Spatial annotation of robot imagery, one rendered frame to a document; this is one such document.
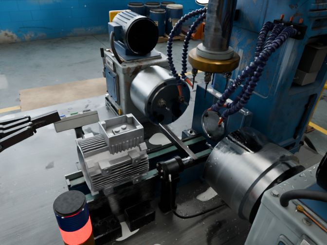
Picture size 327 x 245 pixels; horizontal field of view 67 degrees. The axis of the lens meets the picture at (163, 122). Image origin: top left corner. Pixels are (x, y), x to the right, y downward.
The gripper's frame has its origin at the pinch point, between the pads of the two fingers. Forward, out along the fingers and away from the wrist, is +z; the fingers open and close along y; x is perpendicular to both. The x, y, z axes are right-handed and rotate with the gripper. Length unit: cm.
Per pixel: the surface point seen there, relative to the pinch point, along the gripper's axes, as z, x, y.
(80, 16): 126, 98, 547
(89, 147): 8.2, 13.4, -1.9
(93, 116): 15.5, 19.2, 22.4
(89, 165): 5.8, 15.6, -7.2
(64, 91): 21, 112, 241
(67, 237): -3.8, 8.0, -32.1
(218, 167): 39, 20, -26
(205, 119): 59, 30, 5
